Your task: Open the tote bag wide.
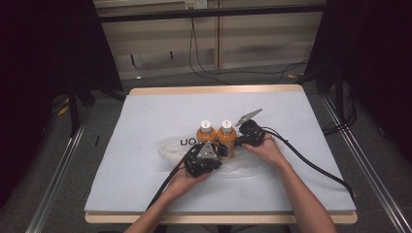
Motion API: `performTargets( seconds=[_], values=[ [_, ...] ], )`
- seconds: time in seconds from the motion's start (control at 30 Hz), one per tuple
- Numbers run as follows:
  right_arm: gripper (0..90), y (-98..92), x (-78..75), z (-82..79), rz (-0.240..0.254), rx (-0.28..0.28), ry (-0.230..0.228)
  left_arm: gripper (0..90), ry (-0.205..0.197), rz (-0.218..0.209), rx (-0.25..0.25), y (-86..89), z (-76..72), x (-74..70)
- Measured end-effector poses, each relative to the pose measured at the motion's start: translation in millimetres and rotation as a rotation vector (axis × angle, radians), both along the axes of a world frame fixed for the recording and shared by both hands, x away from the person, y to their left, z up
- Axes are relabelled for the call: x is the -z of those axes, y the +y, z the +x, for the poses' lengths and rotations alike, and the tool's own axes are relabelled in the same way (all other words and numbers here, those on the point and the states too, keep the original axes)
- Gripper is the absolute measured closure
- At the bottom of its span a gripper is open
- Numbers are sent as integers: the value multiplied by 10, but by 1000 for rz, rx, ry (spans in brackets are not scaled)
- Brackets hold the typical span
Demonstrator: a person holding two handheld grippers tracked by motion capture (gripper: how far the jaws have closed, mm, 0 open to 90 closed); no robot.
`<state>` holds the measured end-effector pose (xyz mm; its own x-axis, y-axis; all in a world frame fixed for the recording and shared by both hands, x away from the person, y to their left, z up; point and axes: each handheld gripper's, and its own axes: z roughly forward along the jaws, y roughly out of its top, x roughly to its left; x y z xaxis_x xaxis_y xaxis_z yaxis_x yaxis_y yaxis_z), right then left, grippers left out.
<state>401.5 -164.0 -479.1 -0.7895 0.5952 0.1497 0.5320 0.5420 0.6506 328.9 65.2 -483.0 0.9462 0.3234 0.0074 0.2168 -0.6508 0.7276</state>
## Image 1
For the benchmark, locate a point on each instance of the person's right hand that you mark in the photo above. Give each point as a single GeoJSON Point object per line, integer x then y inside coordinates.
{"type": "Point", "coordinates": [267, 150]}

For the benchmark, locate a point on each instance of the person's left hand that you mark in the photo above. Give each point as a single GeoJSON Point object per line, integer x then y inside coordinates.
{"type": "Point", "coordinates": [183, 183]}

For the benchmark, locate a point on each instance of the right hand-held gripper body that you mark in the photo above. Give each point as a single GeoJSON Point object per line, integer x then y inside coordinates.
{"type": "Point", "coordinates": [254, 134]}

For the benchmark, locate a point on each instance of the aluminium floor rail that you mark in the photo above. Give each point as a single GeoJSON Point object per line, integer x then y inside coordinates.
{"type": "Point", "coordinates": [366, 168]}
{"type": "Point", "coordinates": [55, 181]}

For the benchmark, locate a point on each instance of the black curtain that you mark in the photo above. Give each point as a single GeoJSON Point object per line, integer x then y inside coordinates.
{"type": "Point", "coordinates": [39, 64]}
{"type": "Point", "coordinates": [372, 64]}

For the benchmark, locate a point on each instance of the white wall power outlet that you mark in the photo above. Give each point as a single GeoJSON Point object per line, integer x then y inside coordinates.
{"type": "Point", "coordinates": [196, 4]}

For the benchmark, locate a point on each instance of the clear plastic bag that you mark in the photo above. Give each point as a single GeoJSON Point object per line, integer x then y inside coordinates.
{"type": "Point", "coordinates": [171, 149]}

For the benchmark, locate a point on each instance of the black horizontal bar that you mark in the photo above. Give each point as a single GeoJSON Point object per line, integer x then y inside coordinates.
{"type": "Point", "coordinates": [210, 13]}

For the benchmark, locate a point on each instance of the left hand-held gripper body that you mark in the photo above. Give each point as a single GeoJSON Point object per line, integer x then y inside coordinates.
{"type": "Point", "coordinates": [200, 165]}

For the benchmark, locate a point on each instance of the black metal stand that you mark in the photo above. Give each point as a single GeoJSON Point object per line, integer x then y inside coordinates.
{"type": "Point", "coordinates": [73, 110]}

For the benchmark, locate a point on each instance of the orange juice bottle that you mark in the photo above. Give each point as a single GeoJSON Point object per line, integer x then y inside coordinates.
{"type": "Point", "coordinates": [226, 137]}
{"type": "Point", "coordinates": [206, 136]}

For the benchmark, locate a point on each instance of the white table cover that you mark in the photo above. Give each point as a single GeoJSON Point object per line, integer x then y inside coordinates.
{"type": "Point", "coordinates": [145, 113]}

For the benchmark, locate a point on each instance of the wooden table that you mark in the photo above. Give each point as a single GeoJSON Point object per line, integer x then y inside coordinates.
{"type": "Point", "coordinates": [213, 89]}

